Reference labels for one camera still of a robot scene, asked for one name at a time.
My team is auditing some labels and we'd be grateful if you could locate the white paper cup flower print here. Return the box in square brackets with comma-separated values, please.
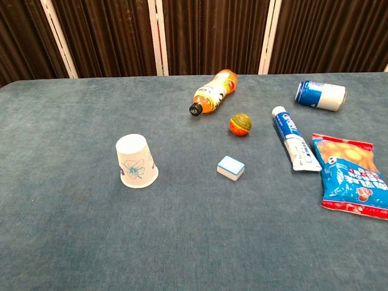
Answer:
[115, 133, 159, 189]

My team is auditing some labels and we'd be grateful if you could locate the white blue soap box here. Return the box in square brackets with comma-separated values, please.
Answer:
[216, 155, 246, 182]

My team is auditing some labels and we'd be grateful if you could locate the orange green ball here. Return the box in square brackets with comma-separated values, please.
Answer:
[229, 113, 253, 136]

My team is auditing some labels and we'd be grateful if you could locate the orange juice bottle black cap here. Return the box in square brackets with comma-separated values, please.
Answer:
[189, 69, 239, 118]

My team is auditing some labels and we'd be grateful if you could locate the blue white toothpaste tube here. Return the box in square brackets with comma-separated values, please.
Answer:
[271, 105, 323, 172]

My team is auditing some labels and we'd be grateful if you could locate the dark brown pleated curtain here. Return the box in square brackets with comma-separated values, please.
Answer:
[0, 0, 388, 89]

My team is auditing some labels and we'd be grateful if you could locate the blue white drink can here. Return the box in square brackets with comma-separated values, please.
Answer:
[294, 80, 348, 112]

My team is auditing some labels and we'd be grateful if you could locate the blue red snack bag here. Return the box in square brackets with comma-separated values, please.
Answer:
[311, 133, 388, 221]

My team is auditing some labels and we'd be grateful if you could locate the white screen frame post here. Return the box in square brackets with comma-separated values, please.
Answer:
[40, 0, 79, 79]
[147, 0, 169, 77]
[258, 0, 281, 75]

